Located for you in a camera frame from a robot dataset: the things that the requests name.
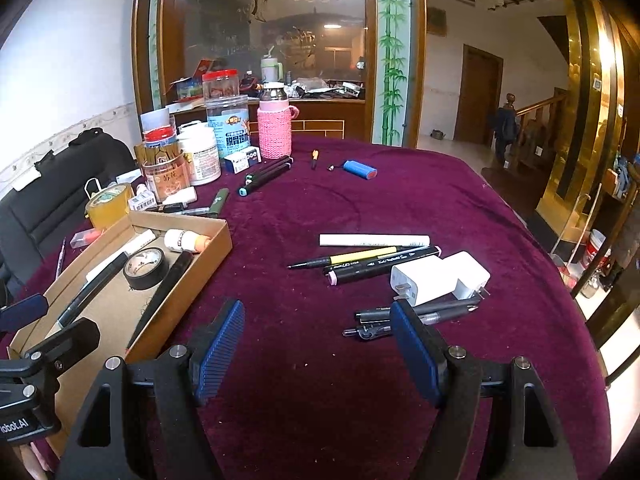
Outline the yellow tape roll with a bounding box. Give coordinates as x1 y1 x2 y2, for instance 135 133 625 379
84 183 134 231

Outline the slim black marker white tip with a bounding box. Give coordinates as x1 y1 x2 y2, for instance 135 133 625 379
56 252 131 331

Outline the white green mug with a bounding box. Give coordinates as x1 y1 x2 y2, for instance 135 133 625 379
259 54 285 84

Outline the wooden door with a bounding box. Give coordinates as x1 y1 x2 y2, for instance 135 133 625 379
454 44 504 147

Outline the orange and white glue stick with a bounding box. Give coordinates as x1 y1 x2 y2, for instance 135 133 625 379
163 228 211 254

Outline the black marker teal end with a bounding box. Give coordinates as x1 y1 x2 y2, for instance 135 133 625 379
244 155 292 187
237 161 294 199

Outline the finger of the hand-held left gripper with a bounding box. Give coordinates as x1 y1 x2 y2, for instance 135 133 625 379
0 293 50 334
21 317 102 377

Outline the small blue white box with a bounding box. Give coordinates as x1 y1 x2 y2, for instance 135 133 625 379
223 147 262 175

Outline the yellow and black pen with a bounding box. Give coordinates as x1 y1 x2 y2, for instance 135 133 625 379
287 245 407 270

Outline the red plastic bucket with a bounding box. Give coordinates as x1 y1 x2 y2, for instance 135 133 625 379
584 229 614 272

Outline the black gel pen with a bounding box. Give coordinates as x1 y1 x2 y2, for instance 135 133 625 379
354 297 482 324
342 312 443 341

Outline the orange label clear jar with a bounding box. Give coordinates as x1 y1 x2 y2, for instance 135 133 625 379
142 152 189 204

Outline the blue label plastic jar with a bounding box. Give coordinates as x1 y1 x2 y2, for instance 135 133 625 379
205 94 250 162

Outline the bamboo painted panel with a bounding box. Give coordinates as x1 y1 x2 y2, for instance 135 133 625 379
374 0 410 147

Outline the thick black marker red button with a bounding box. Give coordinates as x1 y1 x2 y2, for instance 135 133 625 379
125 250 195 352

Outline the red lid plastic jar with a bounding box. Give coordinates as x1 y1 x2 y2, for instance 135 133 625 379
202 69 239 102

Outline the black marker pink end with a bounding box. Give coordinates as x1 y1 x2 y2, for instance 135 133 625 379
323 245 442 287

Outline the wooden stair railing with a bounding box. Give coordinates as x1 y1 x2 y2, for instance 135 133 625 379
516 87 572 173

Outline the wooden framed glass partition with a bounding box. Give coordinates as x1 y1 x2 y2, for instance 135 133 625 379
131 0 428 150

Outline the shallow cardboard box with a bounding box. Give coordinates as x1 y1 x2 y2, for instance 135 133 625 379
7 210 234 457

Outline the wooden cabinet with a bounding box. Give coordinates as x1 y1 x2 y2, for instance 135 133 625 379
287 97 367 142

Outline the white pen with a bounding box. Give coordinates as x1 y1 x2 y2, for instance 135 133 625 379
85 230 157 283

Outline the silver black pen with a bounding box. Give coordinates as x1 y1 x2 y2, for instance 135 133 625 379
159 202 212 219

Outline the small orange eraser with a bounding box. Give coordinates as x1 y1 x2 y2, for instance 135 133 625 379
71 228 104 249

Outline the black tape roll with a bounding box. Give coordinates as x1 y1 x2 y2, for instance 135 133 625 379
123 247 167 291

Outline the white charger plug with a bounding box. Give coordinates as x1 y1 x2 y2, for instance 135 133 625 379
389 260 462 307
442 251 491 302

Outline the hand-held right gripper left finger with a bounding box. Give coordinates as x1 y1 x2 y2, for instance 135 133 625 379
56 299 247 480

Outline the blue cylindrical battery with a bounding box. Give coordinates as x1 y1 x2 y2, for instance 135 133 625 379
342 159 379 180

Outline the red lid clear container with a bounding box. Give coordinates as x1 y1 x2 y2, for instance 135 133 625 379
139 108 179 144

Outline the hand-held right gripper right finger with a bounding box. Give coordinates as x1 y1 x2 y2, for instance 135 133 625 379
389 300 567 480

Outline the white eraser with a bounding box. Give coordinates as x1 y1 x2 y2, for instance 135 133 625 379
162 187 197 206

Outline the dark green pen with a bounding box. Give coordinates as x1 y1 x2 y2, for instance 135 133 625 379
208 188 230 219

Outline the white plastic jar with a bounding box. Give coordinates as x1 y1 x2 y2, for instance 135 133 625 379
177 124 222 187

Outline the bottle in pink knitted sleeve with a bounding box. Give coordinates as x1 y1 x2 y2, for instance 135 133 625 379
257 82 300 162

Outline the brown patterned box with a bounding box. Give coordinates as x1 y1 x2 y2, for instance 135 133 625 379
133 140 182 165

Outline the newel post with dark jacket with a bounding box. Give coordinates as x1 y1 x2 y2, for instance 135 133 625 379
492 92 522 164

